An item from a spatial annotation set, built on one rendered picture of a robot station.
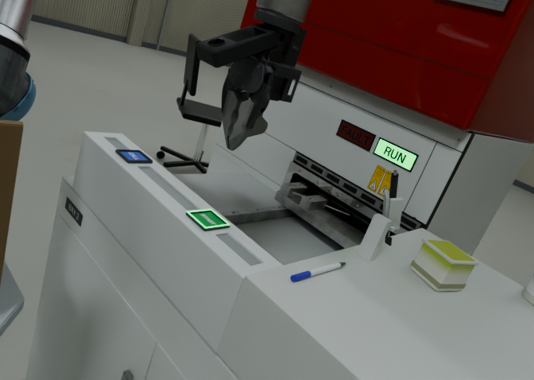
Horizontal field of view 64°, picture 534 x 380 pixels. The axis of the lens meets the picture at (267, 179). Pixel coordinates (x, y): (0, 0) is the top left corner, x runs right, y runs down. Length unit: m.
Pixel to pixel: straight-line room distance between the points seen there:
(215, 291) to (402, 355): 0.28
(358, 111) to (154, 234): 0.68
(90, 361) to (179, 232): 0.45
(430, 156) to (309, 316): 0.64
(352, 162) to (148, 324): 0.69
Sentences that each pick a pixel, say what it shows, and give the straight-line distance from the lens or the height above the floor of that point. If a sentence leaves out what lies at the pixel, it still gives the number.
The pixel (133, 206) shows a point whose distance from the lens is 0.84.
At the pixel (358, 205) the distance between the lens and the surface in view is 1.20.
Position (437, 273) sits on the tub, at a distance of 0.83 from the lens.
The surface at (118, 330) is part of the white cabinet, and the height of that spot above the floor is 0.66.
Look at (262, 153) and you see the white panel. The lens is 1.43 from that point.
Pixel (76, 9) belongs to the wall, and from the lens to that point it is 9.98.
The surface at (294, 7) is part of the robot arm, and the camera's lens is 0.64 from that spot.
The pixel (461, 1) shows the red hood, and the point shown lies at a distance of 1.11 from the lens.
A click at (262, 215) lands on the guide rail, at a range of 1.14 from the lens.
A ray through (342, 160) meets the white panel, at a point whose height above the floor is 1.02.
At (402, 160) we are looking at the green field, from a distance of 1.15.
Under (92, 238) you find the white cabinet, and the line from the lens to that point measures 0.99.
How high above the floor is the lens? 1.29
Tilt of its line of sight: 18 degrees down
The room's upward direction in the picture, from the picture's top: 20 degrees clockwise
